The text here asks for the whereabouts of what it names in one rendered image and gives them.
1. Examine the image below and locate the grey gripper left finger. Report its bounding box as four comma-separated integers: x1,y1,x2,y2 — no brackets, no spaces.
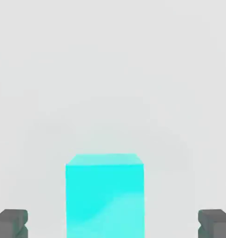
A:
0,209,29,238

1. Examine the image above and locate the small cyan cube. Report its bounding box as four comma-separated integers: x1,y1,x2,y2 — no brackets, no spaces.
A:
65,153,145,238

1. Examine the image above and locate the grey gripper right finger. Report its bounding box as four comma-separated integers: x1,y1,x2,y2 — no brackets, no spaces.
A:
198,209,226,238

